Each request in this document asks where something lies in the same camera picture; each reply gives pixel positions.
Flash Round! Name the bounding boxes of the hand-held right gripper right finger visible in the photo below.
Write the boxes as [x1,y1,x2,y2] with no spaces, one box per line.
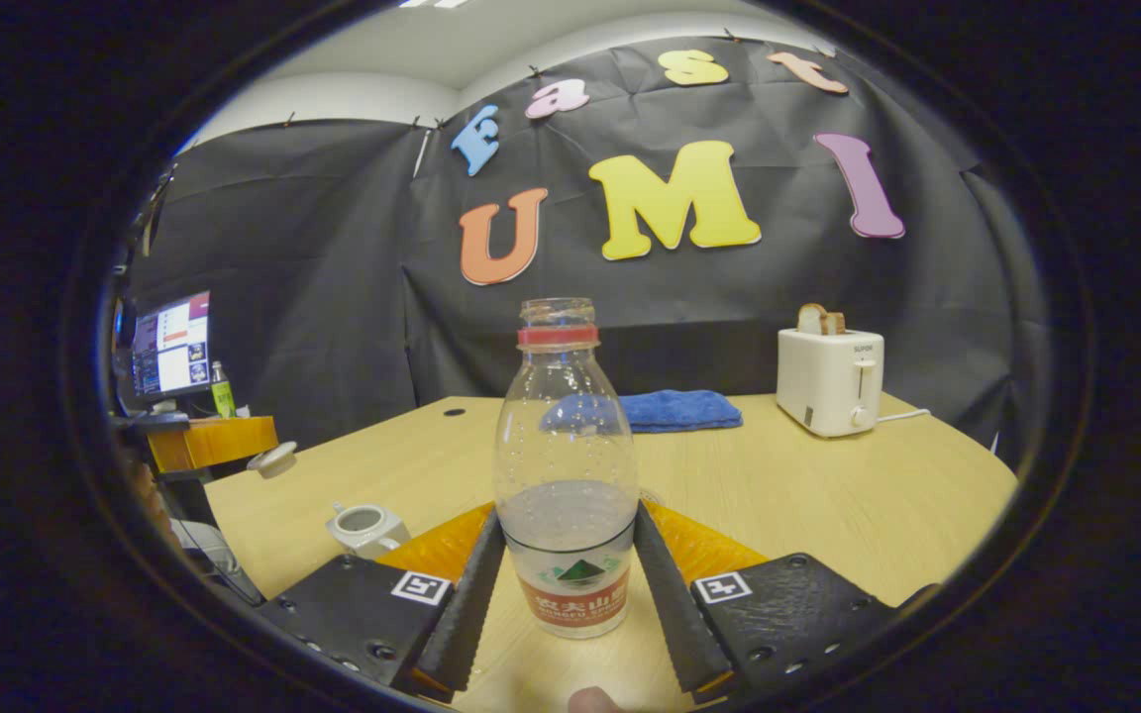
[633,500,900,701]

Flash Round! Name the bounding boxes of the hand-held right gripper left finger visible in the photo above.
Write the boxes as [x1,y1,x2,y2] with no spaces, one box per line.
[259,503,507,704]

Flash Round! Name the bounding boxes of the white teacup lid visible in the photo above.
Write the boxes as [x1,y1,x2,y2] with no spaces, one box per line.
[247,442,298,480]

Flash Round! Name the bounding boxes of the white ceramic teacup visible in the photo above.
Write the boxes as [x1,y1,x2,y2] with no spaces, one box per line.
[326,502,411,560]

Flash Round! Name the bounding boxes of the clear plastic water bottle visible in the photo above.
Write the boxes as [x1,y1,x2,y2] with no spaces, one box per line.
[493,297,641,640]

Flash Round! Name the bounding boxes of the computer monitor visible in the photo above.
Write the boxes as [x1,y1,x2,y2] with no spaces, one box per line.
[130,290,213,399]

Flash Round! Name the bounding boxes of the black backdrop cloth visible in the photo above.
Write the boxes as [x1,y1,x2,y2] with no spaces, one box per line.
[120,38,1052,466]

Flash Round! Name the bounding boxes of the blue towel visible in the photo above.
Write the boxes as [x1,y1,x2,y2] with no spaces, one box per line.
[541,389,744,435]

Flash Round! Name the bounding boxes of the white toaster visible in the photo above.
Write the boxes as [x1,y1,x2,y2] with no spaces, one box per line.
[777,328,885,439]

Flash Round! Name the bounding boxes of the toast bread slice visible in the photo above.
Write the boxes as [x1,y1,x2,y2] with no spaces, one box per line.
[797,303,847,336]

